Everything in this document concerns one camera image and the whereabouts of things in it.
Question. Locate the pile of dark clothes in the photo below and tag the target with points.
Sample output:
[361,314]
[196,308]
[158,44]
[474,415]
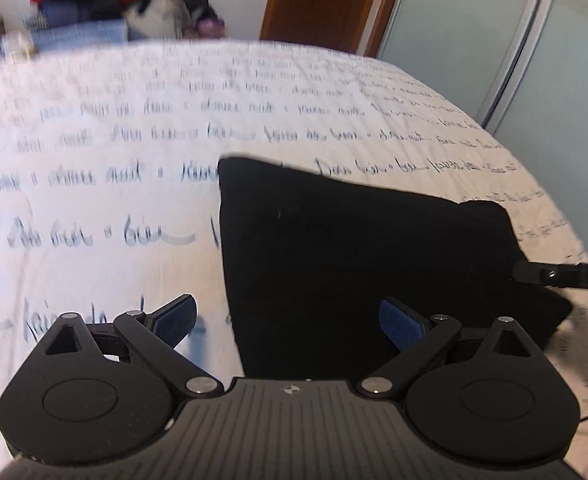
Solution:
[159,5]

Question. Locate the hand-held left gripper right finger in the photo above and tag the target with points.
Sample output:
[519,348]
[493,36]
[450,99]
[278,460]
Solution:
[399,322]

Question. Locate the frosted glass wardrobe door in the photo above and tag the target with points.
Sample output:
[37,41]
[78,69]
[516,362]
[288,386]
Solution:
[449,25]
[574,110]

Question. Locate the white script-printed duvet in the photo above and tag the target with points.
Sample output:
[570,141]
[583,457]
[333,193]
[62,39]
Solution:
[99,135]

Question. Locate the purple cloth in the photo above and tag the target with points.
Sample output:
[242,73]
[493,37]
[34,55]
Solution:
[209,25]

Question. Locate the brown wooden door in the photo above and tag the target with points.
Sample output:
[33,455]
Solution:
[324,5]

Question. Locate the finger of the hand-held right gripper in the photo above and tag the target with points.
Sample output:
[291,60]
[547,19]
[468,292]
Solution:
[559,274]

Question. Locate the black pants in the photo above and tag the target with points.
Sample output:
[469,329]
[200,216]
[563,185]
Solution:
[349,260]

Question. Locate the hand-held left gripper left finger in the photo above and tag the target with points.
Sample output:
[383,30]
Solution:
[176,320]

